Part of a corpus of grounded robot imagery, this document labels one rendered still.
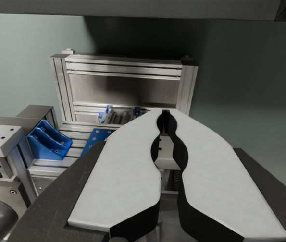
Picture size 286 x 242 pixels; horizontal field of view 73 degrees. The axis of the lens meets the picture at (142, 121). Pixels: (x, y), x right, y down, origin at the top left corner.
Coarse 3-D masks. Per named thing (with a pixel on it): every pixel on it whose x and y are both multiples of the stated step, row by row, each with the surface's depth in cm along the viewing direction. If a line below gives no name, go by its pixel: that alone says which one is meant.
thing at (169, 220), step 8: (160, 216) 47; (168, 216) 46; (176, 216) 46; (160, 224) 46; (168, 224) 45; (176, 224) 45; (152, 232) 46; (160, 232) 45; (168, 232) 44; (176, 232) 43; (184, 232) 44; (152, 240) 45; (160, 240) 44; (168, 240) 43; (176, 240) 43; (184, 240) 43; (192, 240) 43
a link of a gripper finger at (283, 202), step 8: (240, 152) 8; (240, 160) 8; (248, 160) 8; (248, 168) 8; (256, 168) 8; (264, 168) 8; (256, 176) 7; (264, 176) 7; (272, 176) 7; (256, 184) 7; (264, 184) 7; (272, 184) 7; (280, 184) 7; (264, 192) 7; (272, 192) 7; (280, 192) 7; (272, 200) 6; (280, 200) 6; (272, 208) 6; (280, 208) 6; (280, 216) 6
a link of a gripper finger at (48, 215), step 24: (96, 144) 9; (72, 168) 7; (48, 192) 6; (72, 192) 6; (24, 216) 6; (48, 216) 6; (24, 240) 5; (48, 240) 5; (72, 240) 5; (96, 240) 5
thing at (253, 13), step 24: (0, 0) 33; (24, 0) 33; (48, 0) 33; (72, 0) 32; (96, 0) 32; (120, 0) 32; (144, 0) 32; (168, 0) 32; (192, 0) 32; (216, 0) 31; (240, 0) 31; (264, 0) 31
